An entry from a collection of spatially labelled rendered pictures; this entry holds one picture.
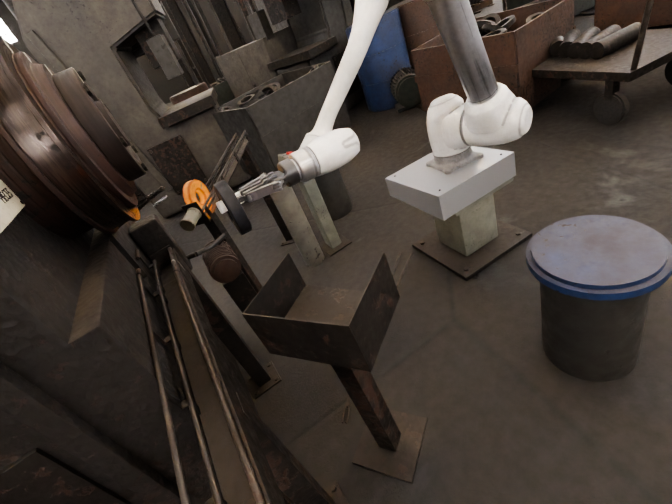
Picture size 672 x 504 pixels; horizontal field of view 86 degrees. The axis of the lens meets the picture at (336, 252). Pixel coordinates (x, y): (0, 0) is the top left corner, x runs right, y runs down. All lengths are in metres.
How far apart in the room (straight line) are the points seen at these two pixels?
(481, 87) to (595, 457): 1.13
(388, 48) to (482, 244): 2.85
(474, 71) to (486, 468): 1.20
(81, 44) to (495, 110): 3.25
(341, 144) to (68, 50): 3.10
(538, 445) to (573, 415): 0.14
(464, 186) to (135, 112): 3.04
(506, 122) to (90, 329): 1.31
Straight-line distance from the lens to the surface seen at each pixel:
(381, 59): 4.25
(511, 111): 1.43
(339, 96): 1.22
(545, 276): 1.10
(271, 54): 4.93
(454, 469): 1.26
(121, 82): 3.81
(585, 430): 1.32
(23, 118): 0.94
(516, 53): 2.92
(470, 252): 1.80
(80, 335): 0.77
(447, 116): 1.53
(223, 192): 0.96
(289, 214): 1.93
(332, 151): 1.04
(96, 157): 0.98
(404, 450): 1.30
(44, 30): 3.93
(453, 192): 1.46
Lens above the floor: 1.17
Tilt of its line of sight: 33 degrees down
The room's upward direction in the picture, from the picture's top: 24 degrees counter-clockwise
